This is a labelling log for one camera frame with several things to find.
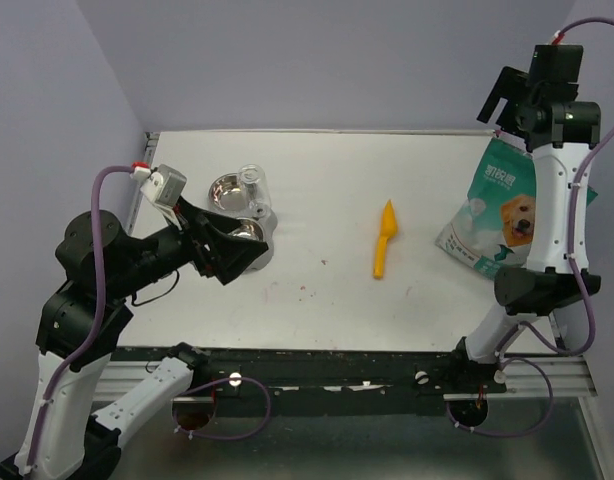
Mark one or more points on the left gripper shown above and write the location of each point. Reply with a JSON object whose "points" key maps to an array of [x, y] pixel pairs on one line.
{"points": [[228, 255]]}

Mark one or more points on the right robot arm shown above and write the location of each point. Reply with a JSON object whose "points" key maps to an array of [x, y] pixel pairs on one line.
{"points": [[561, 134]]}

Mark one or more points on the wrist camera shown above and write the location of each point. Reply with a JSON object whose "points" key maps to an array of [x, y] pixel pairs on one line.
{"points": [[555, 64], [163, 187]]}

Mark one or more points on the clear plastic water bottle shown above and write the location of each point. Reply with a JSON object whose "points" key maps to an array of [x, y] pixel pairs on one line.
{"points": [[253, 182]]}

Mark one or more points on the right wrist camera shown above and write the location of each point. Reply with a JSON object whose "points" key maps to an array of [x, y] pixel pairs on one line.
{"points": [[555, 64]]}

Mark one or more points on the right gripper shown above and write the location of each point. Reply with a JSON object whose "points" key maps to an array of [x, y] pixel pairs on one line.
{"points": [[510, 84]]}

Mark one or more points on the green pet food bag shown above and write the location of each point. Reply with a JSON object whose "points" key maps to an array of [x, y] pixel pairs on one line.
{"points": [[522, 209]]}

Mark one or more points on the grey double bowl feeder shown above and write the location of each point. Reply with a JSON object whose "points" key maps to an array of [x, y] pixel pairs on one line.
{"points": [[226, 197]]}

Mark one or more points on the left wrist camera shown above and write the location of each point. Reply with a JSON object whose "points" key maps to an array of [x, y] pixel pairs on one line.
{"points": [[163, 187]]}

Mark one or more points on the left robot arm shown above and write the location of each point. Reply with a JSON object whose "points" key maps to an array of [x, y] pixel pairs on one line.
{"points": [[81, 324]]}

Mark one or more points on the yellow plastic scoop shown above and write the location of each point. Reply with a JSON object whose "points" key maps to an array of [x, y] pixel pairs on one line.
{"points": [[388, 230]]}

